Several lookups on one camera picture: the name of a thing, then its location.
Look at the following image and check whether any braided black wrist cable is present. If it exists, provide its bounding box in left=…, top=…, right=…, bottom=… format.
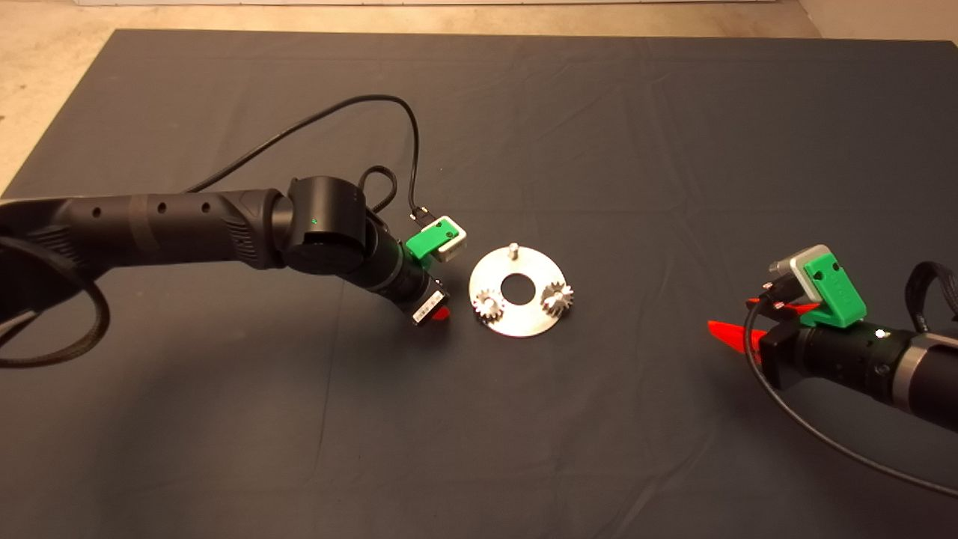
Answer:
left=906, top=261, right=958, bottom=335
left=358, top=165, right=399, bottom=216

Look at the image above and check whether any green left camera mount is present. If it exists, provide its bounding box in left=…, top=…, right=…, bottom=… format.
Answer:
left=406, top=220, right=459, bottom=264

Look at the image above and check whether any small steel planetary gear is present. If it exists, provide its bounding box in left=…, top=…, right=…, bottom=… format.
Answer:
left=474, top=290, right=505, bottom=324
left=540, top=281, right=576, bottom=317

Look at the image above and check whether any round metal carrier plate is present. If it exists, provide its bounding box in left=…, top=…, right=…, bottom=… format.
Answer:
left=469, top=243, right=564, bottom=338

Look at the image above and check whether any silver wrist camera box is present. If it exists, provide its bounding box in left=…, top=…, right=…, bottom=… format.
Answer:
left=434, top=216, right=469, bottom=262
left=769, top=244, right=833, bottom=302

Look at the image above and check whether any green right camera mount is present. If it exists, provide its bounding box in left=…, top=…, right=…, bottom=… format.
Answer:
left=799, top=253, right=868, bottom=329

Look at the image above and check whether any dark grey table cloth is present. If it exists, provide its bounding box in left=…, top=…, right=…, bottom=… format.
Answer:
left=0, top=30, right=958, bottom=539

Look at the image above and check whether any braided black harness loop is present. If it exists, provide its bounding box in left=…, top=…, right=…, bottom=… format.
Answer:
left=0, top=236, right=112, bottom=368

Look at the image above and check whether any braided black right wrist cable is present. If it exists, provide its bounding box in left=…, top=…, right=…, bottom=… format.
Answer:
left=906, top=261, right=958, bottom=335

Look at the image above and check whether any braided black left wrist cable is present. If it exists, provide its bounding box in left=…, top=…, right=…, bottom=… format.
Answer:
left=358, top=165, right=399, bottom=216

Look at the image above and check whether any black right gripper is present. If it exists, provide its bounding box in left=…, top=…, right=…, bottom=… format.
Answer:
left=707, top=297, right=911, bottom=409

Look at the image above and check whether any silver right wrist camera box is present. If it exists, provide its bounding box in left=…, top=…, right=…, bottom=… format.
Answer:
left=769, top=244, right=833, bottom=302

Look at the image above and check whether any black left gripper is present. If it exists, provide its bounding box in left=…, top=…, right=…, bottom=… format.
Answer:
left=363, top=213, right=451, bottom=327

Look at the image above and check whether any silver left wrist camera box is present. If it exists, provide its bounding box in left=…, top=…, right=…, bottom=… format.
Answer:
left=434, top=216, right=469, bottom=262

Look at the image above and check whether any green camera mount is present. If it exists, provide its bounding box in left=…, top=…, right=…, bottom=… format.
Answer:
left=406, top=220, right=459, bottom=264
left=799, top=253, right=868, bottom=329

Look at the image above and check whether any thin black left camera cable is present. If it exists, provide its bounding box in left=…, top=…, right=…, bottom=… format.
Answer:
left=183, top=94, right=432, bottom=222

